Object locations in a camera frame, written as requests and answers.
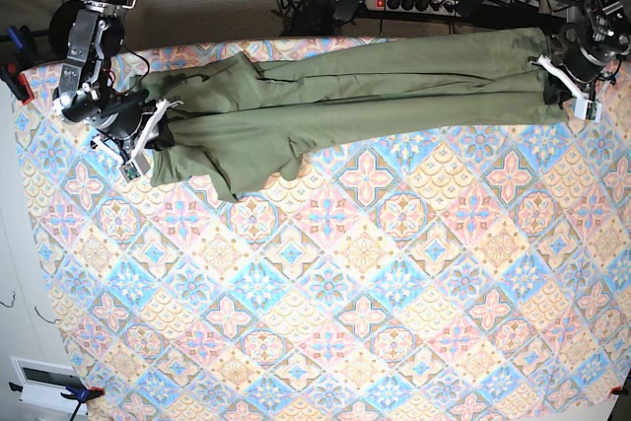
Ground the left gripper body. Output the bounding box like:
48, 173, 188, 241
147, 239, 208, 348
557, 41, 616, 85

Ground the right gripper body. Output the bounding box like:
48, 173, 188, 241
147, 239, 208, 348
91, 90, 156, 150

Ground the green t-shirt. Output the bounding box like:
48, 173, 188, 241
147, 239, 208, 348
143, 29, 566, 202

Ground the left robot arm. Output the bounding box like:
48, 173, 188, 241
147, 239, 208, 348
550, 0, 630, 100

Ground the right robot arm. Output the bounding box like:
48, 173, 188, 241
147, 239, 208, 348
49, 0, 174, 157

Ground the black round stool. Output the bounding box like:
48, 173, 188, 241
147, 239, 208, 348
48, 0, 83, 58

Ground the white power strip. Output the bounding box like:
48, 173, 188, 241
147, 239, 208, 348
364, 0, 458, 17

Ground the patterned tablecloth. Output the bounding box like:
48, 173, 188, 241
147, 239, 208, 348
12, 65, 630, 420

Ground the blue clamp bottom left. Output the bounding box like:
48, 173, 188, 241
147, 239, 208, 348
9, 383, 105, 420

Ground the orange clamp bottom right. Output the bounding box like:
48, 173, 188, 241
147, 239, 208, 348
610, 386, 630, 396

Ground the white wall outlet box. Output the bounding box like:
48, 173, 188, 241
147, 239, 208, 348
10, 356, 83, 415

